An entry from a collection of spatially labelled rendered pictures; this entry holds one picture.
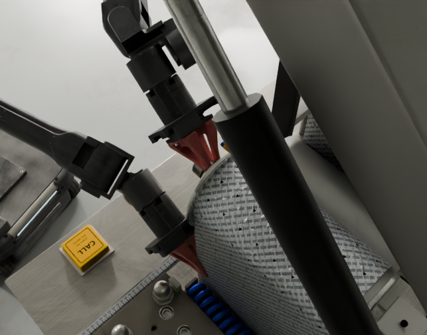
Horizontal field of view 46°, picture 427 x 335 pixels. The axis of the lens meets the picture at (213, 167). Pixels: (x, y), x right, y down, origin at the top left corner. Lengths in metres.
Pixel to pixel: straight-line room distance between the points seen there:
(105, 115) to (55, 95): 0.29
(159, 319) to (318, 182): 0.35
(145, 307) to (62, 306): 0.23
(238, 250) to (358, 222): 0.18
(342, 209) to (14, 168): 1.53
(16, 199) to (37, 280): 0.95
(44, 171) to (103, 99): 0.64
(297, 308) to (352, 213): 0.18
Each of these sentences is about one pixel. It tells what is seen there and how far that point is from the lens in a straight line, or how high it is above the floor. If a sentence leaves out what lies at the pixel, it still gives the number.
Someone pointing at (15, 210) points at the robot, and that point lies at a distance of 1.99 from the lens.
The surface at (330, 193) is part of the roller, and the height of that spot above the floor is 1.23.
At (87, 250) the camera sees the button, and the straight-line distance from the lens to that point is 1.06.
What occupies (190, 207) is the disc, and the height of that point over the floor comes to 1.27.
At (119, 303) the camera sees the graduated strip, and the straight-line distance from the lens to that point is 1.03.
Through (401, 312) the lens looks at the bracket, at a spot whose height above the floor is 1.29.
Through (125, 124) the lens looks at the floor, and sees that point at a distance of 2.43.
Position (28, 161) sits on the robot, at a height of 0.24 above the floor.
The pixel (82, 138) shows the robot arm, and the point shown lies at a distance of 0.84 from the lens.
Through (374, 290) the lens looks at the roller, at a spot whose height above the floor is 1.31.
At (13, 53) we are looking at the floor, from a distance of 2.91.
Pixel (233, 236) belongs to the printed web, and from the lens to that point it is 0.66.
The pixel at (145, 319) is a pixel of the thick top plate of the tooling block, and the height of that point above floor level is 1.03.
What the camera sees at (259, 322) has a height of 1.10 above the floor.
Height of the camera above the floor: 1.86
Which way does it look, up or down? 56 degrees down
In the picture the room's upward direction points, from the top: straight up
